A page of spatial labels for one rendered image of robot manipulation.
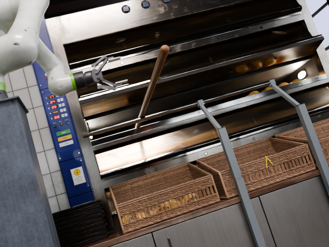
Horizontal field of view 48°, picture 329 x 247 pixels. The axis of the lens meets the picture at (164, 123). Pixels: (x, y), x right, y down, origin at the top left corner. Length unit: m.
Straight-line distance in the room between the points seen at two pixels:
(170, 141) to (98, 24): 0.98
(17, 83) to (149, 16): 1.04
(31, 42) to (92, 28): 1.37
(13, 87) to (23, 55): 1.28
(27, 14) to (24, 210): 0.76
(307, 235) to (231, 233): 0.41
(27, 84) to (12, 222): 1.50
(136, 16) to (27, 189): 1.79
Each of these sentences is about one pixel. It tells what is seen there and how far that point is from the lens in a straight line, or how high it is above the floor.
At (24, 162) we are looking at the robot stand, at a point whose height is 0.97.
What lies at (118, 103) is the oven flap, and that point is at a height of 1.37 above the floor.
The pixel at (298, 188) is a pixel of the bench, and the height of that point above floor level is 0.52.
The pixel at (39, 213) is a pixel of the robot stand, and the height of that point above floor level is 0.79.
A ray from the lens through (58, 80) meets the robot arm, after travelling 2.02.
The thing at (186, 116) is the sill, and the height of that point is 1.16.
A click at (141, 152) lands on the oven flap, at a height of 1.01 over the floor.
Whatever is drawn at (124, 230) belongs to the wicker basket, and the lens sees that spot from 2.02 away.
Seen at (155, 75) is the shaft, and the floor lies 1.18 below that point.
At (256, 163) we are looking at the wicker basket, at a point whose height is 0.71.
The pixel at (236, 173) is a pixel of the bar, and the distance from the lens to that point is 2.01.
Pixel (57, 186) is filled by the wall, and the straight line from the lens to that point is 2.54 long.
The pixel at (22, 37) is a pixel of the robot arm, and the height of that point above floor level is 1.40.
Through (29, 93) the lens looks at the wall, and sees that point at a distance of 2.67.
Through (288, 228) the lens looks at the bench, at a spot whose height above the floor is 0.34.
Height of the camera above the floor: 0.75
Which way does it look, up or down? 9 degrees up
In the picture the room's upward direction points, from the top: 18 degrees counter-clockwise
